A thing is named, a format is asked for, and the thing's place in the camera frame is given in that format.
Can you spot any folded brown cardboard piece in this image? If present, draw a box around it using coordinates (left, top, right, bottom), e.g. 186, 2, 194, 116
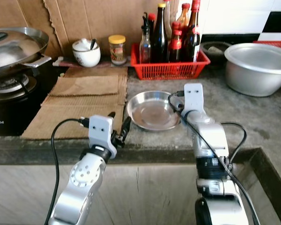
49, 75, 120, 97

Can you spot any large brown cardboard mat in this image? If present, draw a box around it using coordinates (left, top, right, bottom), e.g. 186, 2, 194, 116
21, 67, 129, 140

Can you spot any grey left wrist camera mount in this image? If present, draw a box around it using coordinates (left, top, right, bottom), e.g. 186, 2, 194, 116
88, 115, 118, 160

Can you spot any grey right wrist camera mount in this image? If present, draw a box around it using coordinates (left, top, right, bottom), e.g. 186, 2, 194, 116
184, 83, 205, 113

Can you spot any brown cardboard wall sheet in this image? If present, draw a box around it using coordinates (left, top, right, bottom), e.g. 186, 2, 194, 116
0, 0, 61, 57
43, 0, 181, 56

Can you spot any tall dark bottle red cap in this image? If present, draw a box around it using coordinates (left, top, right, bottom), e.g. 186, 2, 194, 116
185, 0, 202, 62

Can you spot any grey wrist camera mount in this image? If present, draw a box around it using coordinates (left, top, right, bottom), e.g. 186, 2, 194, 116
88, 115, 118, 160
184, 83, 205, 113

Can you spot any amber bottle red cap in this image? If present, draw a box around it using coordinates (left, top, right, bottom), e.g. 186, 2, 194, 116
176, 3, 191, 29

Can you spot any aluminium cooking pot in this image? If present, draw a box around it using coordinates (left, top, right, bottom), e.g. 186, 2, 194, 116
224, 43, 281, 98

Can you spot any dark bottle yellow cap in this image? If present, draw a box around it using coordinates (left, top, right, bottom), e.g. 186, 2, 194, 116
152, 3, 169, 64

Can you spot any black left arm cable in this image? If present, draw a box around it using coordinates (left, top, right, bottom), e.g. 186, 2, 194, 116
44, 118, 90, 225

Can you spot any white ceramic condiment pot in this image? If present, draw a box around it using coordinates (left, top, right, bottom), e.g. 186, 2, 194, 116
72, 38, 101, 68

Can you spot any shallow steel plate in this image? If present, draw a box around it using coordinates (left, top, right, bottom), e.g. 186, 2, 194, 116
126, 90, 183, 132

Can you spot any red slotted dish basket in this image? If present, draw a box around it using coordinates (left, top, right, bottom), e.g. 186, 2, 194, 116
252, 40, 281, 51

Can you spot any red plastic bottle basket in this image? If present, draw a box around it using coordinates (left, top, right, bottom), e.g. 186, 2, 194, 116
130, 43, 211, 81

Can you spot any steel wok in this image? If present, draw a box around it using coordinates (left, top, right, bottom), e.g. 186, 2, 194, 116
0, 27, 53, 79

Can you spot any glass jar yellow lid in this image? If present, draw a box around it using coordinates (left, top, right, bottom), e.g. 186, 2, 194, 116
108, 35, 126, 66

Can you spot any clear bottle black nozzle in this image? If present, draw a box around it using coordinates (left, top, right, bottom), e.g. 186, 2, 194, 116
140, 13, 153, 64

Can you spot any dark round bowl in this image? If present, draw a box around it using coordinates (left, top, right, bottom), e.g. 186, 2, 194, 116
200, 41, 230, 57

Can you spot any black glass gas stove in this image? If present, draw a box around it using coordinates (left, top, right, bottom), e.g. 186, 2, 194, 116
0, 63, 66, 136

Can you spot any small red-label sauce bottle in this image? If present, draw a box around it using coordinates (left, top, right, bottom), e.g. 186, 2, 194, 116
169, 22, 184, 63

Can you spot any steel wok lid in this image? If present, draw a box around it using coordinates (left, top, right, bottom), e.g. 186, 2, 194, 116
0, 29, 39, 71

